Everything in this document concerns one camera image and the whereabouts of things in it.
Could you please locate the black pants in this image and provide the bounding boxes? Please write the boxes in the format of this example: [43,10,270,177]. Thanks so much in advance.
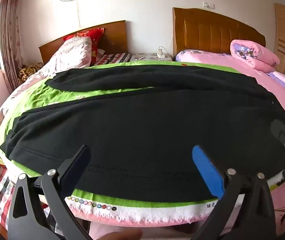
[0,64,285,203]

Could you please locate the left hand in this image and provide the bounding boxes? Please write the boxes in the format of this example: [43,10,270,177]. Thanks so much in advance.
[97,229,143,240]

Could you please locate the pink bed sheet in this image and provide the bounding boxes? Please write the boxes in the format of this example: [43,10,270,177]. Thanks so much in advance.
[66,50,285,228]

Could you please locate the brown yellow patterned blanket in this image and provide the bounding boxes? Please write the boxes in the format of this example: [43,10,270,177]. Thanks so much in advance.
[19,62,44,84]

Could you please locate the folded pink quilt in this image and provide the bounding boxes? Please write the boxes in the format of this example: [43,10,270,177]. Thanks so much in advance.
[230,40,280,73]

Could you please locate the pink white floral quilt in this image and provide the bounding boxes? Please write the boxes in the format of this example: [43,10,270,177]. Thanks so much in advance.
[0,36,93,193]

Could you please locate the red plaid bed sheet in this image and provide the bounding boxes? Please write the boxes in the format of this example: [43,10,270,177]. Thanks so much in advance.
[95,53,132,66]

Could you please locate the red embroidered pillow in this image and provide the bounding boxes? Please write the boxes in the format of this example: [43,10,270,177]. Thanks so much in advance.
[63,28,105,66]

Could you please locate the plain wooden headboard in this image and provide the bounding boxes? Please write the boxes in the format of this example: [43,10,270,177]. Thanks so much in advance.
[39,20,129,64]

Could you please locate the white power strip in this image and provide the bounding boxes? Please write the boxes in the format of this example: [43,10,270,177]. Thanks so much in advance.
[157,46,165,61]

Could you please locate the pink patterned curtain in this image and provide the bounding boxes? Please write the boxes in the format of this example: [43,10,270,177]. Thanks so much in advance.
[0,0,23,92]

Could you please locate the padded brown headboard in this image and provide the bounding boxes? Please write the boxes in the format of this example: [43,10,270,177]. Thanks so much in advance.
[172,8,266,55]

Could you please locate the white wall socket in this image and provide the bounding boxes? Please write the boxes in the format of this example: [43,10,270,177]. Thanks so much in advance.
[203,1,215,9]

